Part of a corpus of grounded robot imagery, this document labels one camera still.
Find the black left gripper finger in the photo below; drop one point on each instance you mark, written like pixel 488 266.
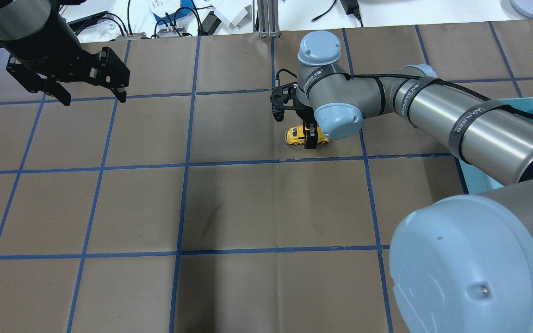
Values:
pixel 120 94
pixel 59 92

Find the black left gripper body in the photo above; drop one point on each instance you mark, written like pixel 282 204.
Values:
pixel 50 47

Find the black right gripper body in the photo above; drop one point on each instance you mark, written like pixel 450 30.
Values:
pixel 311 137

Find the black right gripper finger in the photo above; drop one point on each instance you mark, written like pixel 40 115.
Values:
pixel 311 136

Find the yellow toy beetle car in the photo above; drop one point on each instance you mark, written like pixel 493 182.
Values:
pixel 295 136

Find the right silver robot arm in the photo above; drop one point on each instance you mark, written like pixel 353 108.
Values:
pixel 465 263

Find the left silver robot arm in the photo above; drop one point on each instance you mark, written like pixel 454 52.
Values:
pixel 44 52

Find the black power adapter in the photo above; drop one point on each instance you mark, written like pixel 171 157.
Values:
pixel 350 7

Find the white cardboard box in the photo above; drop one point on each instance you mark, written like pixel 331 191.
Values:
pixel 233 12

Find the light blue plastic bin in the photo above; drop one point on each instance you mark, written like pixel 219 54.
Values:
pixel 494 143

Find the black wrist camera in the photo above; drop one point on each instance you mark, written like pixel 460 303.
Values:
pixel 283 98

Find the aluminium frame post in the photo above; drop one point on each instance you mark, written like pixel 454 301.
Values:
pixel 267 18

